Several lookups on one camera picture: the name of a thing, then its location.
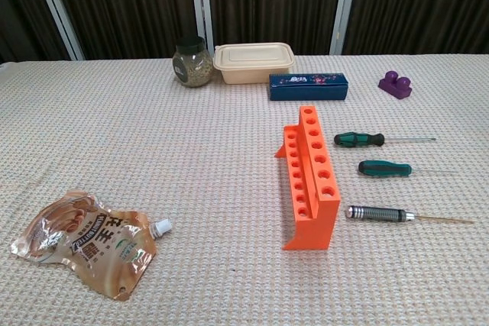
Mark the green screwdriver black collar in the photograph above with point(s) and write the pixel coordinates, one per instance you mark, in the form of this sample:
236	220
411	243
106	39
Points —
355	139

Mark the green screwdriver black butt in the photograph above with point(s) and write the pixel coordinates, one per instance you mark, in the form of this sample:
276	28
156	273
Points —
382	168

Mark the orange tool rack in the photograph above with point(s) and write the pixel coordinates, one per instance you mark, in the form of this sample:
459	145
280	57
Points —
317	226

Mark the silver metal precision screwdriver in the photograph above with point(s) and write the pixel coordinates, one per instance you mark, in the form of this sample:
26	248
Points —
378	213

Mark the beige woven tablecloth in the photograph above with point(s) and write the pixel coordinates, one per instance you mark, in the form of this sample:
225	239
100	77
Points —
191	150

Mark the beige lidded food container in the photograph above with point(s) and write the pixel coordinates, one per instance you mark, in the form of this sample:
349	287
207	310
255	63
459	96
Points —
248	66

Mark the blue printed box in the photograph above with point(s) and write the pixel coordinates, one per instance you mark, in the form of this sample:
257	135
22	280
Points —
305	91

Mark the glass jar black lid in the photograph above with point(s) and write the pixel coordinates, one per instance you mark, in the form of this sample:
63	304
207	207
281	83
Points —
193	70

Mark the dark pleated partition panel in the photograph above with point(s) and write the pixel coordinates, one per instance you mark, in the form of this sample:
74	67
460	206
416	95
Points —
19	5
275	1
126	5
420	5

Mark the purple toy block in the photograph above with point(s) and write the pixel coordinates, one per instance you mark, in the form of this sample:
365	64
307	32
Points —
395	89

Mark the peanut butter spout pouch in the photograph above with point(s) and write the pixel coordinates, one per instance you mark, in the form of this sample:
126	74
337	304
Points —
88	242

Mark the white partition frame post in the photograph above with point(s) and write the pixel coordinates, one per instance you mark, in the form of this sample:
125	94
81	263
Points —
345	5
56	9
201	1

